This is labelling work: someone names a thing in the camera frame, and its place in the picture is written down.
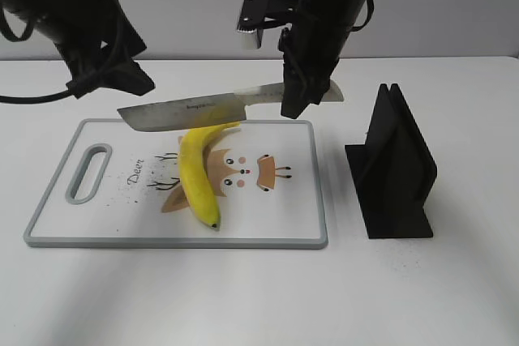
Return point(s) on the white grey-rimmed cutting board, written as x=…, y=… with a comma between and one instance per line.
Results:
x=119, y=188

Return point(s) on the black knife stand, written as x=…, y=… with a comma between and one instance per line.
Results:
x=393, y=170

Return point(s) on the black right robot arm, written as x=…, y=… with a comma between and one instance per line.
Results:
x=312, y=46

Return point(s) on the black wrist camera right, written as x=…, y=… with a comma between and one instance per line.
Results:
x=259, y=15

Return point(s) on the yellow plastic banana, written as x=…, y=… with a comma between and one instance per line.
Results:
x=192, y=174

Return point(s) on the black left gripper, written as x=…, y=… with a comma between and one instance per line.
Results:
x=99, y=50

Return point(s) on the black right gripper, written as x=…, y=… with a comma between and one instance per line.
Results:
x=311, y=49

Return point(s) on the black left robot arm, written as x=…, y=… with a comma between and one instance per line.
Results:
x=20, y=19

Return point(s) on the white-handled kitchen knife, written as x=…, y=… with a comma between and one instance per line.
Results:
x=200, y=111

